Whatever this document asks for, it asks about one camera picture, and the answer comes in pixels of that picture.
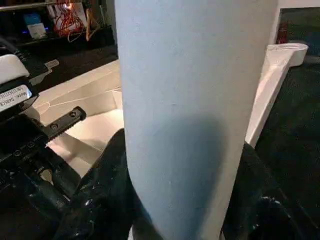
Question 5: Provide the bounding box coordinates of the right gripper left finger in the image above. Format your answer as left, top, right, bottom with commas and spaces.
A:
54, 128, 146, 240

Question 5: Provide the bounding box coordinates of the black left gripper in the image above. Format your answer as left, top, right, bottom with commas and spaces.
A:
0, 35, 87, 221

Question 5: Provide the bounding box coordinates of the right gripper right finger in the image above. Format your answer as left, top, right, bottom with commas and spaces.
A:
221, 141, 320, 240

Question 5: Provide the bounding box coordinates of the white plastic table top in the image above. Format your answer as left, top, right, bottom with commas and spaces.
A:
22, 42, 310, 177

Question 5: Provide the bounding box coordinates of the white plastic table leg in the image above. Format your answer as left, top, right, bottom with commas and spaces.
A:
114, 0, 279, 240

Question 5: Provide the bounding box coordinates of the black plastic mat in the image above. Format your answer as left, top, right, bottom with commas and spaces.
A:
30, 44, 320, 240

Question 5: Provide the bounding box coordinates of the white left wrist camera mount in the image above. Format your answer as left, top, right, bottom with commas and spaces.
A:
0, 54, 31, 86

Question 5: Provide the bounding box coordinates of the orange cable bundle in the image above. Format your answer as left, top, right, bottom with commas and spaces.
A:
52, 2, 99, 43

